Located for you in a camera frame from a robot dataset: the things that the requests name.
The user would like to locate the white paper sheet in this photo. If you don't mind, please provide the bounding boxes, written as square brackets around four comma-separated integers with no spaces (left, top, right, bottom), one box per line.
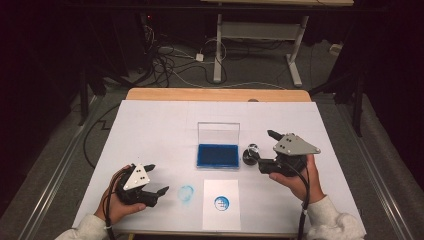
[202,179,242,232]

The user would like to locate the person's left hand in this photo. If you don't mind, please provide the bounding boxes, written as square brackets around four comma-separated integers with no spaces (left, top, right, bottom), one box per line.
[94,164,148,226]

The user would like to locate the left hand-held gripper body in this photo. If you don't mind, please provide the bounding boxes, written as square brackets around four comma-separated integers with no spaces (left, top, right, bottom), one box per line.
[114,163,158,208]

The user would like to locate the tangle of floor cables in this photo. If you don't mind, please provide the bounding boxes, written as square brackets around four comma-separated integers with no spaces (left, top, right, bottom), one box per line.
[141,24,288,90]

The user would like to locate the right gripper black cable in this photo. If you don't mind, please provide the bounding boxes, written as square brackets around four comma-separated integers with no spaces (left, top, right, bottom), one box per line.
[289,162,312,240]

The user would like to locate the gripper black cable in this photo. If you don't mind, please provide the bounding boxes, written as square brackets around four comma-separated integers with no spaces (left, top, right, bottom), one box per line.
[102,166,129,240]
[289,162,312,240]

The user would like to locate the black floor cable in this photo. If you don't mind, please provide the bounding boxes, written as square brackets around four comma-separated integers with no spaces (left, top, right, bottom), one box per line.
[82,103,122,169]

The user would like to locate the metal floor rail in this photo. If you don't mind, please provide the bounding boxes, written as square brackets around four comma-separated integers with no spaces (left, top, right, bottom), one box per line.
[335,103,415,240]
[18,95,105,240]

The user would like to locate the blue ink pad clear case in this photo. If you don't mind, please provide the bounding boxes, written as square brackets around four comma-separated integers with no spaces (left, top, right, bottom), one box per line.
[195,121,241,170]

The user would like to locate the person's right hand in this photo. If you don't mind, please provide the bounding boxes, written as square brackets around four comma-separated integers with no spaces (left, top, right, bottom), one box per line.
[269,154,326,204]

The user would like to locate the white metal desk frame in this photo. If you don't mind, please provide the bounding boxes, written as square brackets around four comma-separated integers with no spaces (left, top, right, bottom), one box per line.
[199,0,355,88]

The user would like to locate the black round stamp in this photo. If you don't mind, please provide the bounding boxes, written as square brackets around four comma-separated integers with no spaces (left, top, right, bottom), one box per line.
[242,143,263,167]

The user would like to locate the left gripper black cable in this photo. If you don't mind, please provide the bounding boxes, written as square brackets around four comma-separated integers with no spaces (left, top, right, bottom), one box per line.
[102,166,129,240]

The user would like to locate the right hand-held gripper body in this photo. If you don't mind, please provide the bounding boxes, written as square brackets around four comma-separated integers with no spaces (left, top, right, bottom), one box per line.
[273,132,322,177]

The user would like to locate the black metal stand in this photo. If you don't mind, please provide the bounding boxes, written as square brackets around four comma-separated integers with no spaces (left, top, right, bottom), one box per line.
[78,64,92,127]

